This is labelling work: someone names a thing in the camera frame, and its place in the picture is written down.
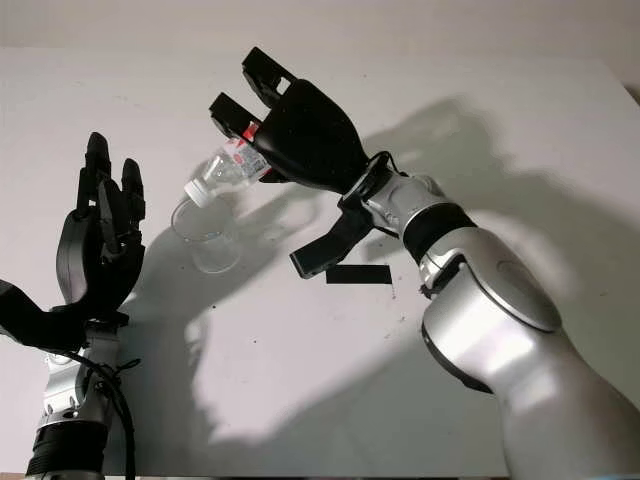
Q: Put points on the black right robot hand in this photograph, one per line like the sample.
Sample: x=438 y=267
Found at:
x=310 y=135

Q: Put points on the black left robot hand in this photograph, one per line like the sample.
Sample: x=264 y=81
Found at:
x=80 y=260

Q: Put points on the clear water bottle red label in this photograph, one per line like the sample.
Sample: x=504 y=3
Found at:
x=225 y=172

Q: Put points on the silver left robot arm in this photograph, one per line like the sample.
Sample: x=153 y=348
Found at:
x=70 y=395

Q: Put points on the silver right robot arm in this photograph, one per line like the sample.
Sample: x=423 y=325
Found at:
x=500 y=310

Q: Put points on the clear plastic cup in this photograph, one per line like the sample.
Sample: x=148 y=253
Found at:
x=212 y=245

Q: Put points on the black tape strip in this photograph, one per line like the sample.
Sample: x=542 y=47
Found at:
x=357 y=276

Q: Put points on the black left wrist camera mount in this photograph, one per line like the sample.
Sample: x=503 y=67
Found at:
x=30 y=325

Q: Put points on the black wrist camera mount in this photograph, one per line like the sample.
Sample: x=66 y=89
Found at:
x=30 y=325
x=325 y=250

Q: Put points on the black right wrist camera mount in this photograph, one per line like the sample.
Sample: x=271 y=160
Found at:
x=325 y=250

